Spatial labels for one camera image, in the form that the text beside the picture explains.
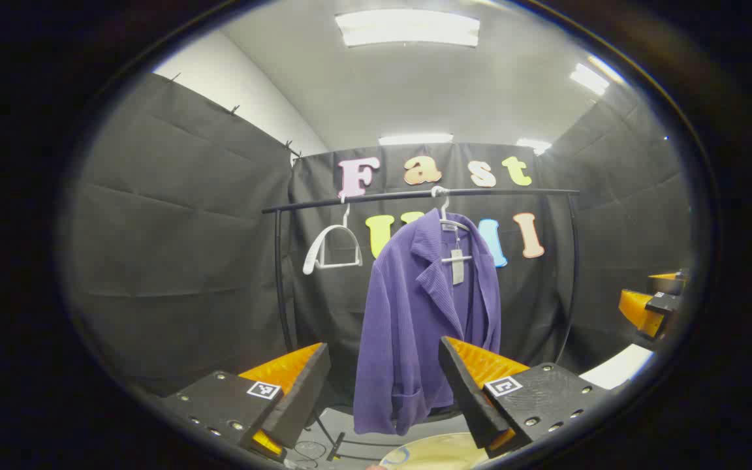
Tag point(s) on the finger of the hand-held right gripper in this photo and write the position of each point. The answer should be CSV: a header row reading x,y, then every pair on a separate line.
x,y
670,286
663,303

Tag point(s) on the purple knit jacket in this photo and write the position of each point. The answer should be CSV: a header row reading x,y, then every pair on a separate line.
x,y
402,313

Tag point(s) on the black clothes rack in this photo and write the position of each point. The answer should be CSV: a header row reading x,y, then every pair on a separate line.
x,y
389,195

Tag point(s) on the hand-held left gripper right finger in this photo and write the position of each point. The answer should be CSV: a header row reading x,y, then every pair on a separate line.
x,y
474,401

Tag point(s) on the rectangular ceiling light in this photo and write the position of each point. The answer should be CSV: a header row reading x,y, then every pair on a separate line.
x,y
407,27
588,78
415,139
532,144

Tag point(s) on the white panel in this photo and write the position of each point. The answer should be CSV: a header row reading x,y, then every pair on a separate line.
x,y
617,367

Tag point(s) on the white clothes hanger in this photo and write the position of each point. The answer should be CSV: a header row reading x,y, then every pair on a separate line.
x,y
315,249
439,190

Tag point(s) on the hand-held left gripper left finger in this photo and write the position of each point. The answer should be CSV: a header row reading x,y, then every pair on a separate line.
x,y
301,398

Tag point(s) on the round laundry hamper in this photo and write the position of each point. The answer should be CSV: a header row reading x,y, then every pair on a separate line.
x,y
441,454

